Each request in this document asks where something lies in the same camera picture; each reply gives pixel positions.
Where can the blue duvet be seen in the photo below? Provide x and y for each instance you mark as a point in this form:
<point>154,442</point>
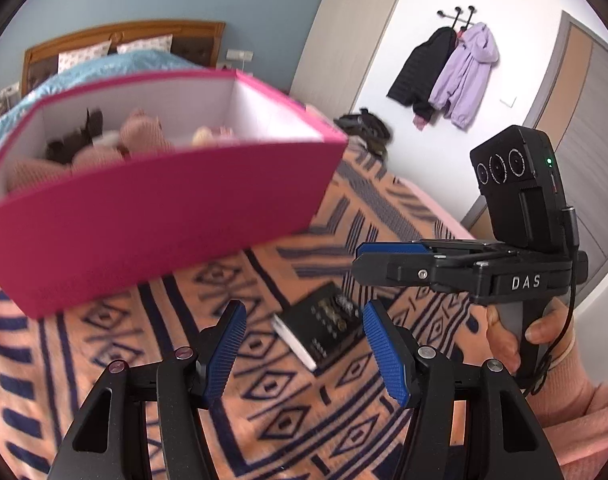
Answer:
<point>109,67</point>

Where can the brown and white plush toy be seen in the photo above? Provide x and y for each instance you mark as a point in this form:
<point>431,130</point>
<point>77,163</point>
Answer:
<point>71,142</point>

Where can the person's right hand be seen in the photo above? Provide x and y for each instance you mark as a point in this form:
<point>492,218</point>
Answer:
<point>504,345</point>

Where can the black book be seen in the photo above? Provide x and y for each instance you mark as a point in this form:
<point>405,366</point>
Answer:
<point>324,320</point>

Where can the black bag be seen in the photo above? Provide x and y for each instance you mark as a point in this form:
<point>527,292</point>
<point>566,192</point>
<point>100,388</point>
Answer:
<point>364,127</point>

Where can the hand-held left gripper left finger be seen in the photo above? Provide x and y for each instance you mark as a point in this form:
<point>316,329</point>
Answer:
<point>224,355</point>

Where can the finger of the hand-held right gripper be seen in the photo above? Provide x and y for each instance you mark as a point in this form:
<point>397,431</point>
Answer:
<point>394,271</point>
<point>391,248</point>

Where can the beige door panel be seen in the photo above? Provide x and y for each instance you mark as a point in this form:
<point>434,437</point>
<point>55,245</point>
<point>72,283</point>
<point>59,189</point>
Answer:
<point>354,25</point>

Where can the grey and wooden door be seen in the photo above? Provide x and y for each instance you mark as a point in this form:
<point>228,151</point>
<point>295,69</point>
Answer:
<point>589,110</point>

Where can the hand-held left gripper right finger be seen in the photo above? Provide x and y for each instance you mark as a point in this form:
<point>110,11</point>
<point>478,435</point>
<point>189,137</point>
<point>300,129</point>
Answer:
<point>389,355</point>

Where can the black jacket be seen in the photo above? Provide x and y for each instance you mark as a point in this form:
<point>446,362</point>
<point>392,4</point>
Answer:
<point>424,70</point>

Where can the wooden headboard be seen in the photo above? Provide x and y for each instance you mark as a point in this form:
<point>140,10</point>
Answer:
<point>184,42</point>

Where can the person's right forearm pink sleeve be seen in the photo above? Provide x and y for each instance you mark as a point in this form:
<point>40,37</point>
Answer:
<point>584,420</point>

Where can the black wall coat hooks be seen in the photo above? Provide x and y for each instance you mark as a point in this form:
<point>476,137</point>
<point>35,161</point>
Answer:
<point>456,14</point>

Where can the pink cardboard box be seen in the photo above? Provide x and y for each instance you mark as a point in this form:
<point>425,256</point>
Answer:
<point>149,220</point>

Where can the white wall socket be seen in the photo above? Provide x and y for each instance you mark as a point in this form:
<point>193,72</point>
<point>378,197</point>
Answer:
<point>239,55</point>

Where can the purple jacket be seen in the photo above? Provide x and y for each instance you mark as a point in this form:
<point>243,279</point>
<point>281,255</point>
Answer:
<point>469,75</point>

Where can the bedside table clutter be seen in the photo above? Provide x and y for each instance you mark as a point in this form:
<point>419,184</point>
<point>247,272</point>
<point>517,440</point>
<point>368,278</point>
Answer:
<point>1,102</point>

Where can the orange and blue patterned blanket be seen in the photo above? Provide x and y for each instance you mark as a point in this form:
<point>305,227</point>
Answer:
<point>294,410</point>

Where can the pink teddy bear plush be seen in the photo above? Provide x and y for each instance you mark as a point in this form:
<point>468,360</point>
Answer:
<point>144,132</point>

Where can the white patterned pillow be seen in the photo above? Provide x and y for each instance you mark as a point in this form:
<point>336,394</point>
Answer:
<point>84,56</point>
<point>144,45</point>

